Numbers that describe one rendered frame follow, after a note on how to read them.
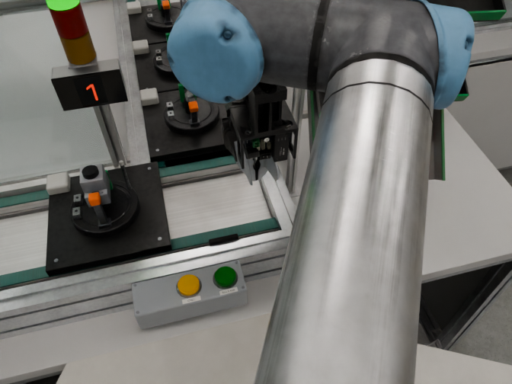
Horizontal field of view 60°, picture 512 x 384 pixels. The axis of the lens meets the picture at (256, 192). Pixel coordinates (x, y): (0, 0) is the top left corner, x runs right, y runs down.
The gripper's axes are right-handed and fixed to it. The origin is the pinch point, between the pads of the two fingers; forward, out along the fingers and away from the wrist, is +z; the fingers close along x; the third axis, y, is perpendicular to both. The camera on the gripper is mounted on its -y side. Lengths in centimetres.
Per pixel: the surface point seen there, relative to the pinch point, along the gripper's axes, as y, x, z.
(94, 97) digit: -28.8, -23.7, 3.5
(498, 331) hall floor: 0, 100, 123
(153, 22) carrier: -91, -9, 24
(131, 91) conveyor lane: -62, -19, 28
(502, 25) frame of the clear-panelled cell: -77, 112, 36
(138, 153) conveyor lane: -37, -20, 27
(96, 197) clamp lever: -14.1, -26.8, 14.9
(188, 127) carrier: -38.8, -6.6, 23.8
